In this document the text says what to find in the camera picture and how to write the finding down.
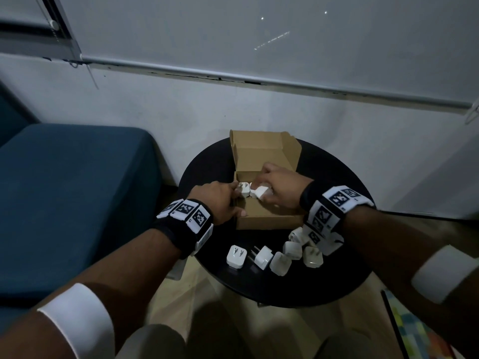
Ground person's right hand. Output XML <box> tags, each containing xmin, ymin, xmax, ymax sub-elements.
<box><xmin>252</xmin><ymin>163</ymin><xmax>314</xmax><ymax>210</ymax></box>

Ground person's left hand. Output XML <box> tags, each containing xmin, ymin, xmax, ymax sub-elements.
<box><xmin>188</xmin><ymin>181</ymin><xmax>248</xmax><ymax>226</ymax></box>

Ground brown cardboard box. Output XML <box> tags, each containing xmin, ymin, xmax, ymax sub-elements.
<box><xmin>229</xmin><ymin>129</ymin><xmax>306</xmax><ymax>231</ymax></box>

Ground person's right forearm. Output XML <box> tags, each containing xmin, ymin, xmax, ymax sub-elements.
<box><xmin>342</xmin><ymin>205</ymin><xmax>479</xmax><ymax>359</ymax></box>

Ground person's left forearm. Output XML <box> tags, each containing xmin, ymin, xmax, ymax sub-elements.
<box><xmin>0</xmin><ymin>228</ymin><xmax>182</xmax><ymax>359</ymax></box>

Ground cluster of white plug adapters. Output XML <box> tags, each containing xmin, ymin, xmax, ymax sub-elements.
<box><xmin>226</xmin><ymin>226</ymin><xmax>345</xmax><ymax>277</ymax></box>

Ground left wrist marker tracker band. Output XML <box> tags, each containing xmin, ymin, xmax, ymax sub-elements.
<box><xmin>151</xmin><ymin>198</ymin><xmax>214</xmax><ymax>259</ymax></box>

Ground wrist marker tracker band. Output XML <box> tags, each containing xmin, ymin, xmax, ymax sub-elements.
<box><xmin>151</xmin><ymin>198</ymin><xmax>214</xmax><ymax>259</ymax></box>
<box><xmin>299</xmin><ymin>180</ymin><xmax>375</xmax><ymax>257</ymax></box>

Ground right wrist marker tracker band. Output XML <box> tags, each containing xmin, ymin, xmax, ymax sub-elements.
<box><xmin>299</xmin><ymin>180</ymin><xmax>375</xmax><ymax>257</ymax></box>

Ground round black side table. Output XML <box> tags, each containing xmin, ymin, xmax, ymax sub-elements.
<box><xmin>176</xmin><ymin>137</ymin><xmax>376</xmax><ymax>309</ymax></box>

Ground person's grey trousers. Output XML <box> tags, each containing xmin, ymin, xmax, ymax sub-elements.
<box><xmin>115</xmin><ymin>324</ymin><xmax>406</xmax><ymax>359</ymax></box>

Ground blue sofa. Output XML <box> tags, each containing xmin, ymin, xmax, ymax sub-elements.
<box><xmin>0</xmin><ymin>122</ymin><xmax>162</xmax><ymax>335</ymax></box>

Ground colourful patterned mat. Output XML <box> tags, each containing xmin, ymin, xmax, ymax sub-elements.
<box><xmin>381</xmin><ymin>289</ymin><xmax>459</xmax><ymax>359</ymax></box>

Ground grey narrow roller blind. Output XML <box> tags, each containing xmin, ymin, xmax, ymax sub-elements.
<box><xmin>0</xmin><ymin>0</ymin><xmax>82</xmax><ymax>62</ymax></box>

